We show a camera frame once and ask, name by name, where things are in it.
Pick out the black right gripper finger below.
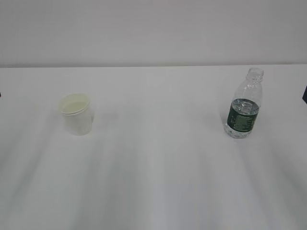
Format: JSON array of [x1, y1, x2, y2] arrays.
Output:
[[302, 87, 307, 103]]

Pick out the white paper cup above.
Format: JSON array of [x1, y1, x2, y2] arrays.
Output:
[[59, 93, 94, 136]]

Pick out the clear water bottle green label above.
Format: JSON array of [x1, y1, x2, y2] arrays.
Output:
[[224, 68, 264, 138]]

